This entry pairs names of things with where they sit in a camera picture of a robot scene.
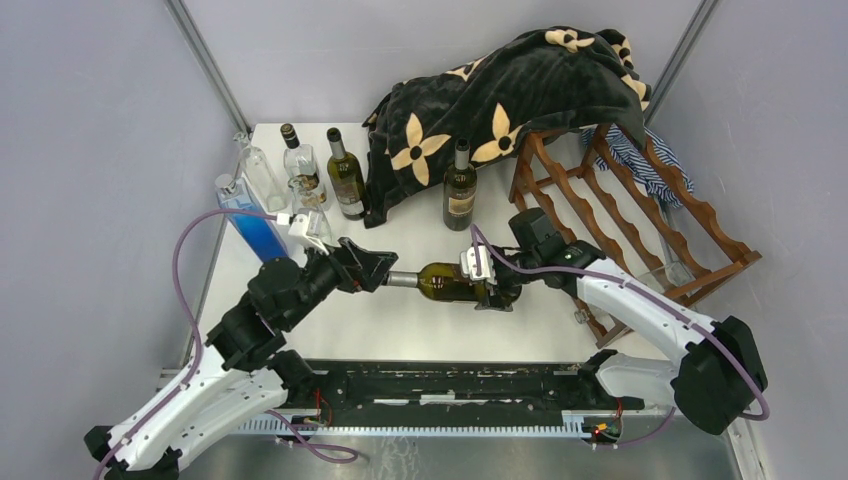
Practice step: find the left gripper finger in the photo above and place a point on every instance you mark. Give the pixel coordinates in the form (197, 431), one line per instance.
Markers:
(361, 259)
(369, 280)

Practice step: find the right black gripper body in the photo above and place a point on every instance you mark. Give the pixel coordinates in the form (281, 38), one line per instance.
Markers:
(508, 279)

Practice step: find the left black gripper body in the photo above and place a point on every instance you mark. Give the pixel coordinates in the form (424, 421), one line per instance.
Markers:
(347, 273)

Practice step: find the dark wine bottle front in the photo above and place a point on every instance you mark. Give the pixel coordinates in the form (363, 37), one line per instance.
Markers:
(446, 283)

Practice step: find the dark wine bottle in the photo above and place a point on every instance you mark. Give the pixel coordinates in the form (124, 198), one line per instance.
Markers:
(446, 283)
(459, 189)

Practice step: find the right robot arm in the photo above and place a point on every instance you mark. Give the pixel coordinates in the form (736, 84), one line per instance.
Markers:
(711, 372)

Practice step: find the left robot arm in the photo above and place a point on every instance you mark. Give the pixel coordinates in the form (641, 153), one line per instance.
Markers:
(240, 369)

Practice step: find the green wine bottle back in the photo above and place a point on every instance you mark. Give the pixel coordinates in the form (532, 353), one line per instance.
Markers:
(346, 177)

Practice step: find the clear bottle black cap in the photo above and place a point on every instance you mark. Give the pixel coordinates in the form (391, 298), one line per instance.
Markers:
(301, 166)

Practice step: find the wooden wine rack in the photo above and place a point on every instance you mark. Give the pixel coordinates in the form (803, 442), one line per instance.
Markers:
(598, 200)

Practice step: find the blue liquid square bottle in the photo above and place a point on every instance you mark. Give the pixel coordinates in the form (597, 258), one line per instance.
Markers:
(234, 194)

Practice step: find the tall clear glass bottle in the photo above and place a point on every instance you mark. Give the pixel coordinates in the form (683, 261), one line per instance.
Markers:
(266, 185)

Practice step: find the blue striped cloth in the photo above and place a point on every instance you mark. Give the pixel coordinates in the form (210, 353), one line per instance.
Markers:
(624, 153)

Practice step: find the black floral blanket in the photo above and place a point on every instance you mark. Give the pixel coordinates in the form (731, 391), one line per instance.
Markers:
(555, 79)

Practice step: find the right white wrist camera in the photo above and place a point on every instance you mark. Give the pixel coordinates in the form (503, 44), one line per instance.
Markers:
(477, 265)

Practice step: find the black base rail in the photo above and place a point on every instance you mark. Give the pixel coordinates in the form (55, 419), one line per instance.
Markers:
(438, 394)

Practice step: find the white slotted cable duct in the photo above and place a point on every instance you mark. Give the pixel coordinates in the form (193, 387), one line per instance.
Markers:
(571, 427)

